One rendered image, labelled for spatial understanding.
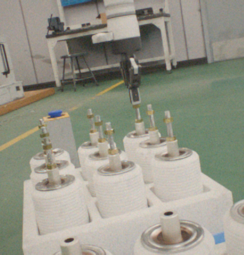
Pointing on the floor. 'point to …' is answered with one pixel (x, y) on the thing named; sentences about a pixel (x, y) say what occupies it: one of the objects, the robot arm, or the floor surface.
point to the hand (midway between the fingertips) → (134, 95)
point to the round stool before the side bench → (78, 70)
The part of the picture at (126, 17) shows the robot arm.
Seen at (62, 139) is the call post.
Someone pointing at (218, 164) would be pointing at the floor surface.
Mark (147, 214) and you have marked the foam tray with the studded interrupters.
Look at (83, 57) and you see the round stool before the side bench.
